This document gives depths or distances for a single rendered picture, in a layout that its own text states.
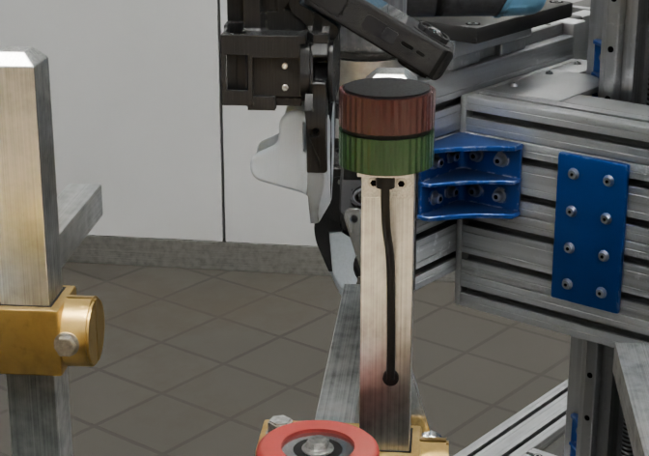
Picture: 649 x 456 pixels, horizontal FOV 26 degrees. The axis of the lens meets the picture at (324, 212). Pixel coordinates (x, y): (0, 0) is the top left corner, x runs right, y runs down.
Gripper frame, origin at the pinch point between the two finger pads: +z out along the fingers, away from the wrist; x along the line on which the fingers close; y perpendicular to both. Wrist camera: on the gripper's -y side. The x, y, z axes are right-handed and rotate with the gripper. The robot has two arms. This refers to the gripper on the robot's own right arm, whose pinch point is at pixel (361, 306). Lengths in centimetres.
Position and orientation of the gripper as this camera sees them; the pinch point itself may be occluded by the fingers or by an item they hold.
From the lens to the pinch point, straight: 136.0
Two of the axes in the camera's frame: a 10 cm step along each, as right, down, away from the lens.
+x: -10.0, -0.3, 0.9
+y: 0.9, -3.1, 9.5
